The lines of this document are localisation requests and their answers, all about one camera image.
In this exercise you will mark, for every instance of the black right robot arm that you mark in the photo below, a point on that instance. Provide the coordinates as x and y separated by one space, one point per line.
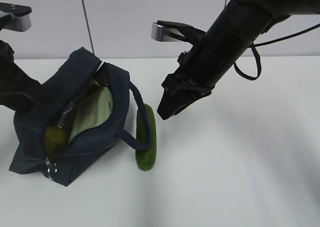
216 50

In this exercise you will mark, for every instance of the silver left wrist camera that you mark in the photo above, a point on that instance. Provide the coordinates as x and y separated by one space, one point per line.
15 17

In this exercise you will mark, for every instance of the green cucumber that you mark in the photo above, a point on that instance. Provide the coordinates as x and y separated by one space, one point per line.
145 159

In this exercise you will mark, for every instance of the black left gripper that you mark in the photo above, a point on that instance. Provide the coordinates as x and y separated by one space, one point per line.
18 91

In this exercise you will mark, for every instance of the green lidded glass container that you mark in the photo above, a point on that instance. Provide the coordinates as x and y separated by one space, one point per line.
92 111

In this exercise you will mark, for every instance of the dark blue lunch bag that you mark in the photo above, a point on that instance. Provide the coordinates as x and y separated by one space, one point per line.
80 75

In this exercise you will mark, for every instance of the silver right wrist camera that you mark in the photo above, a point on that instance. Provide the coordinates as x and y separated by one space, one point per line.
168 31

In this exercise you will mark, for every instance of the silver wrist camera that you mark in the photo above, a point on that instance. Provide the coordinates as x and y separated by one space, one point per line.
168 31
15 17

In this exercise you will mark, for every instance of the yellow pear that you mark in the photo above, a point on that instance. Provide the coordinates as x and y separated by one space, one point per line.
55 140

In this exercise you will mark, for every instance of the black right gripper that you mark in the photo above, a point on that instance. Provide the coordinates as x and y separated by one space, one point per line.
177 87

